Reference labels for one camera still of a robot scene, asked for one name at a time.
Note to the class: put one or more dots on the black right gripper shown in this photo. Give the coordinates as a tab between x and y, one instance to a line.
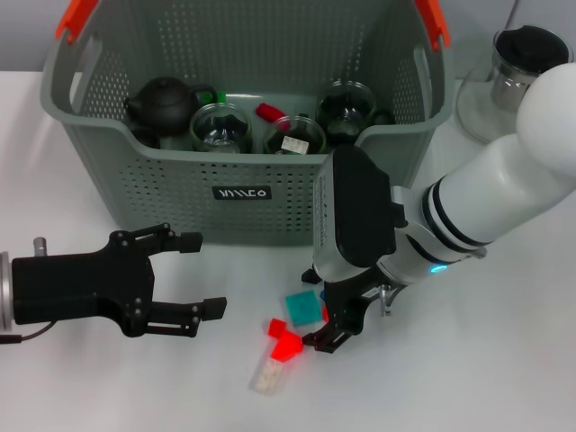
346	301

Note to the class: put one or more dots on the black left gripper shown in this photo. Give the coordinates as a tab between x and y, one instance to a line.
81	283

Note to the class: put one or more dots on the small orange toy brick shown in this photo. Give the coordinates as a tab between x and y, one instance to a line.
276	327
325	313

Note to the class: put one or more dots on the teal toy plate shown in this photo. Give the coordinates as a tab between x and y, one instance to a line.
303	307

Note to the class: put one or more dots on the orange sloped toy brick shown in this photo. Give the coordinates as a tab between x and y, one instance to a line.
285	348

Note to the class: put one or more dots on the clear beige toy brick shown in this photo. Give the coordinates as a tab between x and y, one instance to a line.
267	378

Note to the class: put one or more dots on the glass teacup with black base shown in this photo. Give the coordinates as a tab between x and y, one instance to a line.
344	112
220	135
274	139

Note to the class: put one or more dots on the white toy brick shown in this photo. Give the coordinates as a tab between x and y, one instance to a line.
294	145

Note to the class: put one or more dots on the dark red toy brick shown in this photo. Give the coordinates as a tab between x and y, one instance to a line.
268	111

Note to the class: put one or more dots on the green toy brick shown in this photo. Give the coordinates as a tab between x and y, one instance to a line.
206	96

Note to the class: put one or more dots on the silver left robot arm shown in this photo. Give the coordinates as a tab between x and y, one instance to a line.
4	288

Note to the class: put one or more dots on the grey perforated storage basket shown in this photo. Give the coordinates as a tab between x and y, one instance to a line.
270	216

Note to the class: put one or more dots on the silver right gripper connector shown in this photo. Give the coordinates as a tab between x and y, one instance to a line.
384	301

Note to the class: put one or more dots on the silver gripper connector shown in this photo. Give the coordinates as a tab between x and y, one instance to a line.
384	301
39	245

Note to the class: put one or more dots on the black brand label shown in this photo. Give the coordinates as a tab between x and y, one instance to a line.
241	193

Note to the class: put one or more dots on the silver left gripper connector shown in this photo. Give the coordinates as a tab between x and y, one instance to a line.
39	245

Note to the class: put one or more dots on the black clay teapot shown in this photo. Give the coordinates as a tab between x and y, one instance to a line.
164	108

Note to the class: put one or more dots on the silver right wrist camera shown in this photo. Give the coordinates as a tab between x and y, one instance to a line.
355	211

